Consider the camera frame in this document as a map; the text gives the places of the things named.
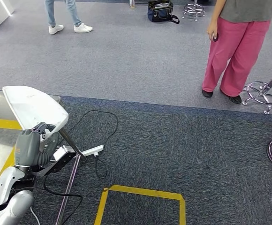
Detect black camera bracket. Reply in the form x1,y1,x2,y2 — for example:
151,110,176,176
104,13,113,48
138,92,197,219
33,150,76,178

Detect yellow floor tape square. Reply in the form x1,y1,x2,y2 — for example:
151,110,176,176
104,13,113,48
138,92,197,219
94,185,187,225

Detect yellow table tape marking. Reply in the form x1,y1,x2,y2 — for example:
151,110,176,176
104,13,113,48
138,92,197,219
0,117,23,212

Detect white power strip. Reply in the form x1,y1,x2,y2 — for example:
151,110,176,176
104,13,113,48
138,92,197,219
82,145,104,158

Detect black floor cable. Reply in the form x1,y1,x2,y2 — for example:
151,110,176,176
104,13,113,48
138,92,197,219
67,109,119,180

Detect dark tool bag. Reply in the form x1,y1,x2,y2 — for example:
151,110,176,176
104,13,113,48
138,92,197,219
147,0,181,25

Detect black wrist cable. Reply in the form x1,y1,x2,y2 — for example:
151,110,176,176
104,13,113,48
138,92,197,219
43,175,83,225

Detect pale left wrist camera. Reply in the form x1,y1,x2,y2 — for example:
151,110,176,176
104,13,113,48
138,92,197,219
53,145,68,161

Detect person's right hand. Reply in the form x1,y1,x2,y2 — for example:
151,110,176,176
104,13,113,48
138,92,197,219
206,21,218,42

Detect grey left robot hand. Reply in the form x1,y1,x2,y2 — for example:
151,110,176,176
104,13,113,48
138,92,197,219
14,122,60,168

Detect person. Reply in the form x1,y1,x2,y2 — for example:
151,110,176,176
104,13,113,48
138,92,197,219
202,0,272,105
45,0,93,35

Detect white floor cable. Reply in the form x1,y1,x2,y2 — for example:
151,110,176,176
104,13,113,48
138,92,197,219
30,206,41,225

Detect white plastic body panel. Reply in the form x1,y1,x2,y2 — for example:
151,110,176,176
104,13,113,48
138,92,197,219
2,86,69,150

